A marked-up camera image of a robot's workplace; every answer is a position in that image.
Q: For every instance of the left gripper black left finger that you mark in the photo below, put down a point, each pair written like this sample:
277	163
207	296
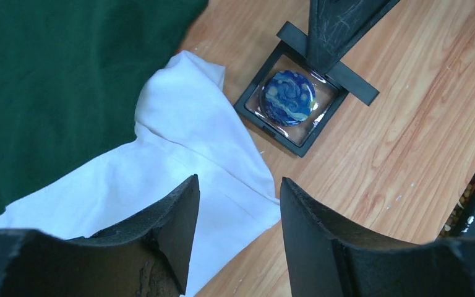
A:
147	254

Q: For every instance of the black square display case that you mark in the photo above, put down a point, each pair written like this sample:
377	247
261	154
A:
331	90

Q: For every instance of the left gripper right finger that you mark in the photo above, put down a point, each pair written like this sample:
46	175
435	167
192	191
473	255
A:
330	255

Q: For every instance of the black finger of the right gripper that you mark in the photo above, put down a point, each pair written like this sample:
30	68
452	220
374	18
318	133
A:
336	26

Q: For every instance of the round dark brooch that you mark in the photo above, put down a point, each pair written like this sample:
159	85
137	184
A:
288	98

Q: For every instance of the white green garment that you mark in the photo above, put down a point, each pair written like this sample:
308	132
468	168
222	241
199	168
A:
101	115

